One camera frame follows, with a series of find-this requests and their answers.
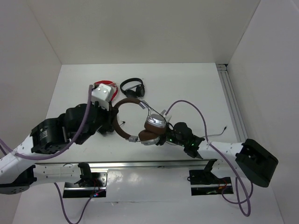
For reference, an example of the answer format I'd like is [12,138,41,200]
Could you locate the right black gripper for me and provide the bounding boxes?
[146,121,186,147]

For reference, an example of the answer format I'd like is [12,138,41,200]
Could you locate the brown silver headphones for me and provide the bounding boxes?
[112,98,168,146]

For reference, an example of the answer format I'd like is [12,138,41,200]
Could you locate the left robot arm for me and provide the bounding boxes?
[0,104,118,195]

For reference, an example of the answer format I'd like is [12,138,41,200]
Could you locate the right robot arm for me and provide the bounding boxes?
[157,122,278,188]

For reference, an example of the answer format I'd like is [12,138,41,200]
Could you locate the black headphones near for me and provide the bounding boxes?
[96,120,114,136]

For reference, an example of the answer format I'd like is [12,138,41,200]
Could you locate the black headphones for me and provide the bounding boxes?
[120,77,145,98]
[96,120,114,136]

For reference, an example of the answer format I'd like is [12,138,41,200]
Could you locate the black headphones far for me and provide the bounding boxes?
[120,77,145,98]

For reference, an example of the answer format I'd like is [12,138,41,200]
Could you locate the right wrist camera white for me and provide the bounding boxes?
[161,110,172,122]

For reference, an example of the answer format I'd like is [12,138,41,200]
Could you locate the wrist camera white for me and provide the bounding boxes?
[161,110,172,122]
[91,84,114,111]

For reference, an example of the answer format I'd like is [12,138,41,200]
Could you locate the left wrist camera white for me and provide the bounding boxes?
[91,84,114,111]

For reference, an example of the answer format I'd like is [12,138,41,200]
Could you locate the red headphones white cable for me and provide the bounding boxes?
[93,80,120,102]

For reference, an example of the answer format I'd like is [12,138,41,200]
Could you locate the aluminium rail front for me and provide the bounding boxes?
[35,158,218,170]

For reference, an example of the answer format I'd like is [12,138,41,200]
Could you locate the aluminium rail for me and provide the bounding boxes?
[35,158,218,170]
[216,64,248,142]

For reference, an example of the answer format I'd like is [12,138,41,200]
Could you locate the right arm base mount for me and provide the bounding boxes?
[187,170,234,196]

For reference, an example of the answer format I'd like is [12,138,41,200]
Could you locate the aluminium rail right side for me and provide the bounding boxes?
[216,64,248,142]

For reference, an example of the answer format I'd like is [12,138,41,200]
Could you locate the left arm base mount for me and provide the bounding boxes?
[63,169,108,198]

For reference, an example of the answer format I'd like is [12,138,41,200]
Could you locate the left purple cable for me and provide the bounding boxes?
[0,85,94,161]

